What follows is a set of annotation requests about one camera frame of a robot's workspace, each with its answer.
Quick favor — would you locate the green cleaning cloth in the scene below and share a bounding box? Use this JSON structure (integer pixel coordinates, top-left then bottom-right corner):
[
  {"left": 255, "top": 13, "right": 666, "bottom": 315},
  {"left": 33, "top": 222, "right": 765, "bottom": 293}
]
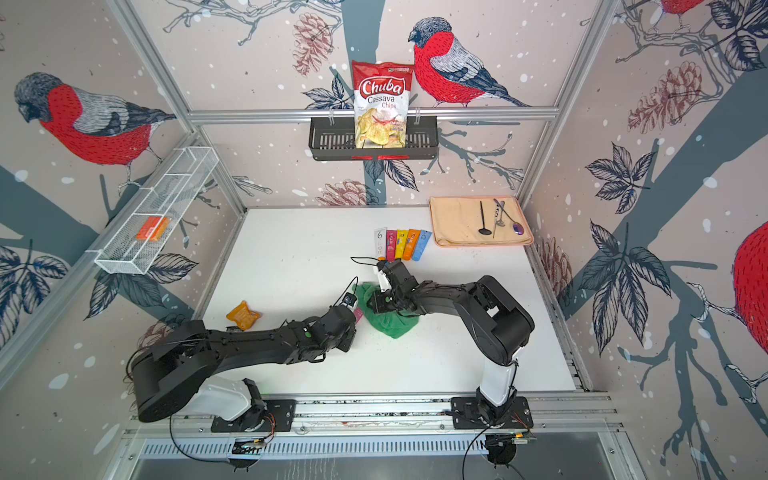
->
[{"left": 355, "top": 282, "right": 420, "bottom": 339}]

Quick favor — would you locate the white toothpaste tube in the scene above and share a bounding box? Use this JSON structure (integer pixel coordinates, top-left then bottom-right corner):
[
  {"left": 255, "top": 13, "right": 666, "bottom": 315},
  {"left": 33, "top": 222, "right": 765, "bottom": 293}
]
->
[{"left": 374, "top": 228, "right": 387, "bottom": 260}]

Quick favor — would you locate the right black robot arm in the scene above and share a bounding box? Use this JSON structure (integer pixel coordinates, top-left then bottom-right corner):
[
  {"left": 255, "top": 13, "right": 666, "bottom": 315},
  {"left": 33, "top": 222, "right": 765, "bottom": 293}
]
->
[{"left": 366, "top": 260, "right": 535, "bottom": 426}]

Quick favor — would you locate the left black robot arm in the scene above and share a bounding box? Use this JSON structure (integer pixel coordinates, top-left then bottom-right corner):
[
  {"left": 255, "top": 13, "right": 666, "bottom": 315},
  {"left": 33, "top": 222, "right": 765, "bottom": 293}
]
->
[{"left": 129, "top": 304, "right": 357, "bottom": 423}]

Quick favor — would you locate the yellow toothpaste tube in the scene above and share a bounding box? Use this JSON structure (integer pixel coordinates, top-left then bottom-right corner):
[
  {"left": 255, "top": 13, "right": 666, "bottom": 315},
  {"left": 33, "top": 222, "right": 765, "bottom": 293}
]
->
[{"left": 395, "top": 230, "right": 409, "bottom": 259}]

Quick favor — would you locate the red pink toothpaste tube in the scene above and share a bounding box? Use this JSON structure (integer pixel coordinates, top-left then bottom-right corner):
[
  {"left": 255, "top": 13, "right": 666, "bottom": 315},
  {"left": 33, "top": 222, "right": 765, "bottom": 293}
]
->
[{"left": 385, "top": 230, "right": 397, "bottom": 262}]

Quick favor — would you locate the orange toothpaste tube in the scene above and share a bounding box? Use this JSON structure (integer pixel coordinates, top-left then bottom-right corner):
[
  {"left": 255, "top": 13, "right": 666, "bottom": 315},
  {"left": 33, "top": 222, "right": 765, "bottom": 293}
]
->
[{"left": 402, "top": 229, "right": 421, "bottom": 261}]

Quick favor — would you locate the blue toothpaste tube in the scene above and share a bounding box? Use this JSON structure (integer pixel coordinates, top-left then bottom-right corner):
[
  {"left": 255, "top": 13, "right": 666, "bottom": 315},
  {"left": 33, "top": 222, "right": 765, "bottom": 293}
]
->
[{"left": 411, "top": 230, "right": 432, "bottom": 261}]

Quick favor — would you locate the pink tray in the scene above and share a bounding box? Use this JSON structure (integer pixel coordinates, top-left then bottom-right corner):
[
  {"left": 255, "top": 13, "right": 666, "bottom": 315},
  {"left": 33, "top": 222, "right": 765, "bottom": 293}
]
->
[{"left": 428, "top": 195, "right": 535, "bottom": 248}]

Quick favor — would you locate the orange snack packet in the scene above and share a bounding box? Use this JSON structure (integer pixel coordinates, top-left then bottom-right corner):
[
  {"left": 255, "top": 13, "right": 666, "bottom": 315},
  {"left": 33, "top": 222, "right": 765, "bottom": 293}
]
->
[{"left": 226, "top": 300, "right": 262, "bottom": 331}]

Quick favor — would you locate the black spoon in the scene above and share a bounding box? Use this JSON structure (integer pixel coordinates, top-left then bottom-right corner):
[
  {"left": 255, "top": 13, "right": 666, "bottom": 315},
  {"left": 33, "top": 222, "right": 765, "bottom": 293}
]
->
[{"left": 478, "top": 201, "right": 492, "bottom": 236}]

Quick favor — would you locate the iridescent purple spoon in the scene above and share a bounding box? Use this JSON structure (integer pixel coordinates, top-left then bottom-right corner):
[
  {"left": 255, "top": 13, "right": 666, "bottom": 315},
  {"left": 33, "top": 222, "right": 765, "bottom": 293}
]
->
[{"left": 494, "top": 199, "right": 525, "bottom": 236}]

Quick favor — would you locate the Chuba cassava chips bag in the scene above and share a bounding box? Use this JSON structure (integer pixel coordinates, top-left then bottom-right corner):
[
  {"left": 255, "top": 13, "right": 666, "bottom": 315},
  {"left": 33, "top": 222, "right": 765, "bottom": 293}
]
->
[{"left": 352, "top": 61, "right": 414, "bottom": 149}]

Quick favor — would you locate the orange packet in shelf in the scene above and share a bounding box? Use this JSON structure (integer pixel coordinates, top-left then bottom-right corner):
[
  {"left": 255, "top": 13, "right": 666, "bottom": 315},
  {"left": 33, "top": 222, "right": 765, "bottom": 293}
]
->
[{"left": 136, "top": 216, "right": 171, "bottom": 242}]

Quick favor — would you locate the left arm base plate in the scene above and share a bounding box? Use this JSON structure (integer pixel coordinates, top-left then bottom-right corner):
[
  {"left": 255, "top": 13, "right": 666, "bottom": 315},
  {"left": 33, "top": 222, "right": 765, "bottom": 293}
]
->
[{"left": 211, "top": 399, "right": 297, "bottom": 433}]

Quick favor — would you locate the patterned handle utensil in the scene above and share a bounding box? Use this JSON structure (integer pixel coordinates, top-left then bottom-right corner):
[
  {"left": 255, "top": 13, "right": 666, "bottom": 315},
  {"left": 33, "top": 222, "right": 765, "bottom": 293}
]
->
[{"left": 492, "top": 205, "right": 504, "bottom": 237}]

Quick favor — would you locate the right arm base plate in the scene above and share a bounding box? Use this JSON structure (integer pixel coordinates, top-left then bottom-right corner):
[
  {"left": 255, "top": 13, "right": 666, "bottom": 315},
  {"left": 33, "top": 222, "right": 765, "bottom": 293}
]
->
[{"left": 449, "top": 396, "right": 534, "bottom": 430}]

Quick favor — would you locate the black wire wall basket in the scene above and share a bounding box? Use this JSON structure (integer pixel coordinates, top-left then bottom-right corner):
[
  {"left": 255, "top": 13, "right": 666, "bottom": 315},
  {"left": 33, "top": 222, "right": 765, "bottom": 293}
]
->
[{"left": 309, "top": 116, "right": 439, "bottom": 161}]

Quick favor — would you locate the white wire wall shelf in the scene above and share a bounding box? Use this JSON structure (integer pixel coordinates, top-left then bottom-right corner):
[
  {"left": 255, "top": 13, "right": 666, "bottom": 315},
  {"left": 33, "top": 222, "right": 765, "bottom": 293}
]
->
[{"left": 89, "top": 145, "right": 219, "bottom": 275}]

